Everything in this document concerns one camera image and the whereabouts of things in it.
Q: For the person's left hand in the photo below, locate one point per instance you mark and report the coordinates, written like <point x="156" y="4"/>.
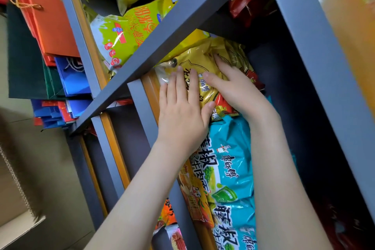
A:
<point x="181" y="121"/>

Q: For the person's right hand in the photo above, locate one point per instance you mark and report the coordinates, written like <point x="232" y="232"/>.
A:
<point x="243" y="94"/>

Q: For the teal noodle packets row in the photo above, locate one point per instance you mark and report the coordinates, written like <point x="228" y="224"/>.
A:
<point x="231" y="164"/>

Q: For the grey metal shelf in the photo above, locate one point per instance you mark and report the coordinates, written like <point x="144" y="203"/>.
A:
<point x="190" y="15"/>

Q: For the cardboard box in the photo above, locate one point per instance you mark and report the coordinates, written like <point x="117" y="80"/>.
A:
<point x="11" y="229"/>

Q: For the person's left forearm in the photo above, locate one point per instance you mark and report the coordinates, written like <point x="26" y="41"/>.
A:
<point x="137" y="206"/>

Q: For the person's right forearm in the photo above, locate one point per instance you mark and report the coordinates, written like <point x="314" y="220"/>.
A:
<point x="281" y="194"/>

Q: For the row of dark red packets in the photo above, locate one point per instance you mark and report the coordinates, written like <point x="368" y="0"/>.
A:
<point x="246" y="0"/>

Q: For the orange snack packets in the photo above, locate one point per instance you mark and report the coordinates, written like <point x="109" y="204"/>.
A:
<point x="167" y="216"/>

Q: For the lime green snack bags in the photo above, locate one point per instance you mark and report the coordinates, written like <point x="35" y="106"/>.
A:
<point x="126" y="33"/>

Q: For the row of blue gift bags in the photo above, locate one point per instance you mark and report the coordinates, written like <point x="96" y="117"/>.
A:
<point x="73" y="80"/>

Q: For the pink snack packet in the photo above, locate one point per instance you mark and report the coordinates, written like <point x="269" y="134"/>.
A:
<point x="177" y="239"/>

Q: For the bunch of small gift bags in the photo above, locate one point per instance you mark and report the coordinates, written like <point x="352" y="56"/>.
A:
<point x="49" y="115"/>

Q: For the large orange gift bag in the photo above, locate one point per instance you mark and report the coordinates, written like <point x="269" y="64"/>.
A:
<point x="52" y="18"/>

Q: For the dark green gift bag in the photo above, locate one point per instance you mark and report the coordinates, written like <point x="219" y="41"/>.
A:
<point x="25" y="62"/>

